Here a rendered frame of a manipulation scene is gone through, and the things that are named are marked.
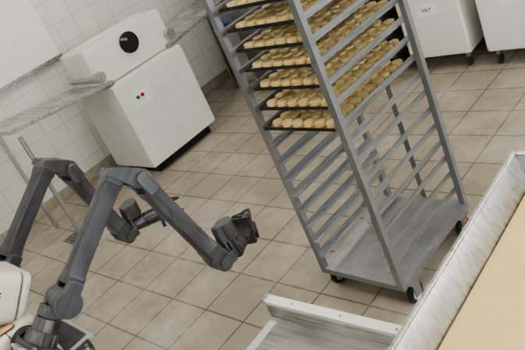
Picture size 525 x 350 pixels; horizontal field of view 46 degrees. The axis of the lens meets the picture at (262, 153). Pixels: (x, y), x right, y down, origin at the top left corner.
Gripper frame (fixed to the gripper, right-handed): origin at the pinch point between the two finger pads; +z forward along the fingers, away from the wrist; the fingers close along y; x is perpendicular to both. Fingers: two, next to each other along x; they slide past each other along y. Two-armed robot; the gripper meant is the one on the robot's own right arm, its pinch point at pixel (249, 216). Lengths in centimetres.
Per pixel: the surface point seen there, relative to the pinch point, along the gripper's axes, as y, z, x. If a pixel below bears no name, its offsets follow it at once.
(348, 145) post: 2, 45, 29
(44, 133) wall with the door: 25, 269, -283
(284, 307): 6.3, -42.7, 19.4
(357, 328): 8, -53, 41
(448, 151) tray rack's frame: 41, 100, 61
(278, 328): 12.2, -43.9, 15.7
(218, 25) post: -54, 65, -10
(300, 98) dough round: -14, 65, 12
